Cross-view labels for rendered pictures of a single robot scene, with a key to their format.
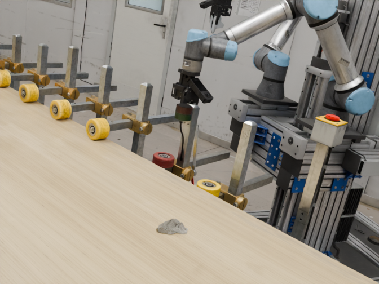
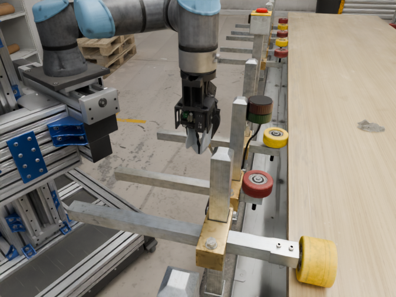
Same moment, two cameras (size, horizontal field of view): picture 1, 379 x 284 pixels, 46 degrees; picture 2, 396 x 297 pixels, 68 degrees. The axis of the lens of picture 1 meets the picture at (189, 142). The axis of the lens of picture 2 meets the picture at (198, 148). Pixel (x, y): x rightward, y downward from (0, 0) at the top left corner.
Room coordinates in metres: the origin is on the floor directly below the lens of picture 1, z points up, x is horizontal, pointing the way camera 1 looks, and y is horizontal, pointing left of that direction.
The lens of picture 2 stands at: (1.94, 0.57, 1.41)
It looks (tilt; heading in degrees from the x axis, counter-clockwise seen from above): 34 degrees down; 246
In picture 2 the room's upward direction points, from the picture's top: straight up
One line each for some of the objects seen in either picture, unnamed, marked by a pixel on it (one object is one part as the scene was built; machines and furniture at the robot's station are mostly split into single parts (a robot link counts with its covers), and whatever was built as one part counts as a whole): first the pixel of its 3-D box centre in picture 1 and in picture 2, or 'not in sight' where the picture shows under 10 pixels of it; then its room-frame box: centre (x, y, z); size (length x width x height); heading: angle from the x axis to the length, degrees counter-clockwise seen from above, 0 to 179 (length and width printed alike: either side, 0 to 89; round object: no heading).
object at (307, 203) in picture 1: (305, 210); (253, 89); (1.26, -0.39, 0.93); 0.05 x 0.05 x 0.45; 52
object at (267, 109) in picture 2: (184, 109); (260, 104); (1.54, 0.04, 1.10); 0.06 x 0.06 x 0.02
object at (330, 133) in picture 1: (328, 132); (260, 23); (1.26, -0.39, 1.18); 0.07 x 0.07 x 0.08; 52
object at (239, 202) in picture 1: (228, 196); (243, 142); (1.44, -0.17, 0.84); 0.13 x 0.06 x 0.05; 52
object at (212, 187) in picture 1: (206, 198); (273, 146); (1.37, -0.09, 0.85); 0.08 x 0.08 x 0.11
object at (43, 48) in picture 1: (40, 91); not in sight; (2.20, 0.80, 0.88); 0.03 x 0.03 x 0.48; 52
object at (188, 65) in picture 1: (191, 65); (199, 59); (1.70, 0.05, 1.23); 0.08 x 0.08 x 0.05
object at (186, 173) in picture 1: (176, 169); (233, 188); (1.59, 0.03, 0.85); 0.13 x 0.06 x 0.05; 52
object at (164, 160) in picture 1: (162, 168); (256, 193); (1.55, 0.08, 0.85); 0.08 x 0.08 x 0.11
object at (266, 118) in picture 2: (183, 115); (258, 114); (1.54, 0.04, 1.07); 0.06 x 0.06 x 0.02
